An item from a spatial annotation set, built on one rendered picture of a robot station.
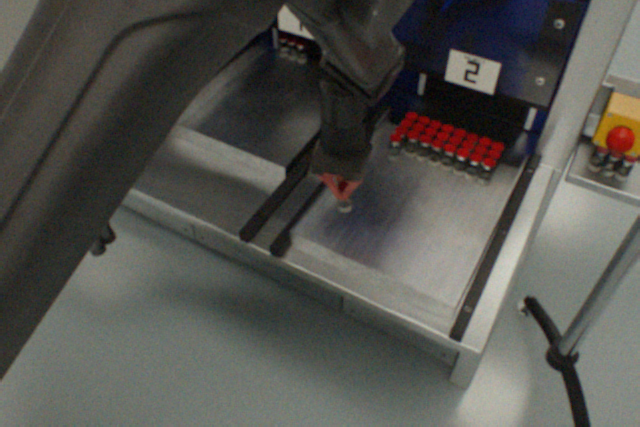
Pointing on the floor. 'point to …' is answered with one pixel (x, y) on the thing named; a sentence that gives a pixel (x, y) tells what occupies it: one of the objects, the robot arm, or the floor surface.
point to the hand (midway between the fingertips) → (343, 189)
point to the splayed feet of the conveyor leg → (558, 359)
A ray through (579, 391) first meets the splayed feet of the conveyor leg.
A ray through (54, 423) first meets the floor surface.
